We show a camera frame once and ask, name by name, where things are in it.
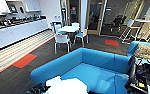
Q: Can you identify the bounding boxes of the white chair teal seat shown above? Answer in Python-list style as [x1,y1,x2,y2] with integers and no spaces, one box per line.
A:
[74,28,90,48]
[54,23,64,34]
[54,33,72,55]
[70,22,81,28]

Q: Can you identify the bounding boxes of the blue sofa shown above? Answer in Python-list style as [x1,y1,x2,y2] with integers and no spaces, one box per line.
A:
[29,40,150,94]

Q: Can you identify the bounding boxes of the white lower kitchen cabinets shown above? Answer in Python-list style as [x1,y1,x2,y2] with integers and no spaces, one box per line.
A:
[0,19,49,53]

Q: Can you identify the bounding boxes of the white kitchen cabinets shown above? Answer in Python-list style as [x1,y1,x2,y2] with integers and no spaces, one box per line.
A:
[0,0,42,16]
[0,19,49,53]

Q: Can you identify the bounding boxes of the blue waste bin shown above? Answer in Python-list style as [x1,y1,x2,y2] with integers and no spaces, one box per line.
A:
[50,21,59,33]

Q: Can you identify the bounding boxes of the white square table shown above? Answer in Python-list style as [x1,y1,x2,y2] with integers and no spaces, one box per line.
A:
[57,25,80,35]

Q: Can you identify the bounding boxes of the wooden framed glass door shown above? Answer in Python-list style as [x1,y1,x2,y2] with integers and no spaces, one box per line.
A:
[85,0,107,36]
[66,0,81,26]

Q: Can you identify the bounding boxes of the white upper kitchen cabinets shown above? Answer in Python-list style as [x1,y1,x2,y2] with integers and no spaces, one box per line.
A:
[0,0,42,16]

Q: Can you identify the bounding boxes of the black office chair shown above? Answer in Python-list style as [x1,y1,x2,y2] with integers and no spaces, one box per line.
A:
[109,14,127,33]

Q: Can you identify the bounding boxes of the black cart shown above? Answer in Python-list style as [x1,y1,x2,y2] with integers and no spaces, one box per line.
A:
[124,55,150,94]

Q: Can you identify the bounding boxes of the white tall stool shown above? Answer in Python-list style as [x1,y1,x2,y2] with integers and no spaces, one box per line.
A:
[119,19,135,43]

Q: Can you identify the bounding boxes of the patterned beige cushion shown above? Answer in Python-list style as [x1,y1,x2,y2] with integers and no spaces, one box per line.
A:
[134,43,150,60]

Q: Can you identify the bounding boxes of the white tall bar table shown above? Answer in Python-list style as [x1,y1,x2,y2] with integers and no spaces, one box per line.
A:
[134,18,150,38]

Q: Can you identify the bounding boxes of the black wall-mounted screen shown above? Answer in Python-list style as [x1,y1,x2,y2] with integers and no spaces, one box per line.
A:
[7,3,19,14]

